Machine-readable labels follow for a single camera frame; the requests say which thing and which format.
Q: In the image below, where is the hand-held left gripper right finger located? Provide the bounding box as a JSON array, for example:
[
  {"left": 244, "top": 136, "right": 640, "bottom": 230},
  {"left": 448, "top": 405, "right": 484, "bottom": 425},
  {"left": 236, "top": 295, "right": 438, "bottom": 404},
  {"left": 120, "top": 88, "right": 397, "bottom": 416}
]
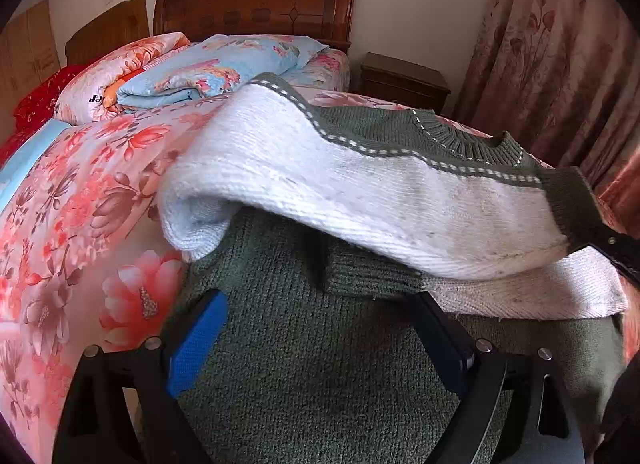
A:
[{"left": 415, "top": 291, "right": 586, "bottom": 464}]

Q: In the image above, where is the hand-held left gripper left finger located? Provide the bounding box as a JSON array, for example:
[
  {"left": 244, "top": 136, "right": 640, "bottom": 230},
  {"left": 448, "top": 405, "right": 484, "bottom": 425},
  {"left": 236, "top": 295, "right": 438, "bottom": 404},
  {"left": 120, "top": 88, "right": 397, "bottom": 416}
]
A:
[{"left": 52, "top": 289, "right": 231, "bottom": 464}]

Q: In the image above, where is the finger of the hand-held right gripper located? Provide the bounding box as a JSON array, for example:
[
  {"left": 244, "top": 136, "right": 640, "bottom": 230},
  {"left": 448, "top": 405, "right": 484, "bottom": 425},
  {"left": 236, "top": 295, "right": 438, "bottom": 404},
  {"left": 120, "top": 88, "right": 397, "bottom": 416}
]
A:
[{"left": 582, "top": 223, "right": 640, "bottom": 291}]

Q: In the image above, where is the green and white knit sweater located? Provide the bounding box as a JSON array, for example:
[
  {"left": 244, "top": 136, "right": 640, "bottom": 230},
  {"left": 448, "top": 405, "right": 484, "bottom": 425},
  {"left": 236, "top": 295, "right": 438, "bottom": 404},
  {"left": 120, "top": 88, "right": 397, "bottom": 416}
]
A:
[{"left": 157, "top": 72, "right": 628, "bottom": 464}]

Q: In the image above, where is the pink floral bed sheet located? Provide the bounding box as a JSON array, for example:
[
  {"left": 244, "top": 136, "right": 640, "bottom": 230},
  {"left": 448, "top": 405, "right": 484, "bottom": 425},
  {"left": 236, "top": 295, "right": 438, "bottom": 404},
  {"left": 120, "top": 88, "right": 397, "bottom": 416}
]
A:
[{"left": 0, "top": 89, "right": 556, "bottom": 464}]

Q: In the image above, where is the pink floral curtain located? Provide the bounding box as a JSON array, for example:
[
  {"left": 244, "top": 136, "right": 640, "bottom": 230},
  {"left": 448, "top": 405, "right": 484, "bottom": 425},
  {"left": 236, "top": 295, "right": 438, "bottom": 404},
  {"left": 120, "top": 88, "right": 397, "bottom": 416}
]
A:
[{"left": 452, "top": 0, "right": 640, "bottom": 240}]

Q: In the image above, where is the light blue pillow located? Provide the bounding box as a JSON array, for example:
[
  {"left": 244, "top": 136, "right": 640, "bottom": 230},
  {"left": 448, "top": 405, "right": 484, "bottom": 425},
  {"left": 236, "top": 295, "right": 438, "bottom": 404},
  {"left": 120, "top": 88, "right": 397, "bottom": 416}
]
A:
[{"left": 0, "top": 119, "right": 71, "bottom": 215}]

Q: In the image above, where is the blue floral folded quilt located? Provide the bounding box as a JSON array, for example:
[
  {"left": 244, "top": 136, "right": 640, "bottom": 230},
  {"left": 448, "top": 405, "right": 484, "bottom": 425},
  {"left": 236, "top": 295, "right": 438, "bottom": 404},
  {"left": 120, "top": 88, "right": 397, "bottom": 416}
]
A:
[{"left": 116, "top": 34, "right": 331, "bottom": 107}]

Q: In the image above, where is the dark wooden nightstand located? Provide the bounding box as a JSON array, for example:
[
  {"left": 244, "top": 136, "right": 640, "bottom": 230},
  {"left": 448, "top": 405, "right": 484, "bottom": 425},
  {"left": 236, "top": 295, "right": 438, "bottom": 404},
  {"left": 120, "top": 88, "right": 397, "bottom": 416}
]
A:
[{"left": 360, "top": 52, "right": 451, "bottom": 115}]

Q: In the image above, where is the pink floral pillow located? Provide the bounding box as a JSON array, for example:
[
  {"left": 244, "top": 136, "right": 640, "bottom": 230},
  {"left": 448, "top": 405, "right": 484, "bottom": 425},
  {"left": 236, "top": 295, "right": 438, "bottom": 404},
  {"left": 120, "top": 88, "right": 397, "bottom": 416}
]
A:
[{"left": 52, "top": 32, "right": 192, "bottom": 126}]

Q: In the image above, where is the red blanket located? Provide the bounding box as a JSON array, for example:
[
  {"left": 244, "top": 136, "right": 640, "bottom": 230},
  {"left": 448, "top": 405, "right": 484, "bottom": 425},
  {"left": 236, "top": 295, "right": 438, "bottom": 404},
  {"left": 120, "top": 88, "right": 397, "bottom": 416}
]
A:
[{"left": 0, "top": 64, "right": 83, "bottom": 165}]

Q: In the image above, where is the small wooden headboard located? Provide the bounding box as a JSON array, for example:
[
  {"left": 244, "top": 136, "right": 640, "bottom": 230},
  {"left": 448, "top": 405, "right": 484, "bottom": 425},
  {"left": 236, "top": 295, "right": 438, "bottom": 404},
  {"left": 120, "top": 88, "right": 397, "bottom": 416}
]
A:
[{"left": 65, "top": 0, "right": 151, "bottom": 67}]

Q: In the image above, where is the light wooden wardrobe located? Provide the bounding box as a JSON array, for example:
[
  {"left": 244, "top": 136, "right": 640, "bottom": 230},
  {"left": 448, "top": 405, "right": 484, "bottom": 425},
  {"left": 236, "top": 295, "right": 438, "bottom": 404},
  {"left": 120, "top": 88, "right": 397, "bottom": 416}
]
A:
[{"left": 0, "top": 0, "right": 61, "bottom": 115}]

